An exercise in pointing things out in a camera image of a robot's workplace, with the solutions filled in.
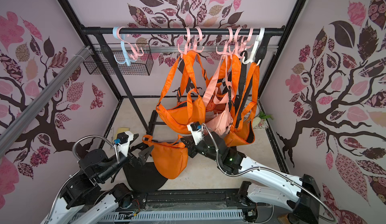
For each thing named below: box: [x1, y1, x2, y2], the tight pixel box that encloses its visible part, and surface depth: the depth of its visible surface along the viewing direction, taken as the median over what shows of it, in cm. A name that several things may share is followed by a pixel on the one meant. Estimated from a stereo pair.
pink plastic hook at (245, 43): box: [242, 27, 254, 49], surface depth 54 cm
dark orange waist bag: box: [205, 86, 227, 115], surface depth 71 cm
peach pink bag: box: [203, 55, 235, 136], surface depth 67 cm
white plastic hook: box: [241, 27, 265, 66], surface depth 53 cm
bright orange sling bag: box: [224, 61, 260, 148], surface depth 74 cm
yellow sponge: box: [116, 127, 131, 136], surface depth 102 cm
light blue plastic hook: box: [112, 26, 137, 67], surface depth 53 cm
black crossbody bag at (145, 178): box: [123, 158, 168, 192], surface depth 81 cm
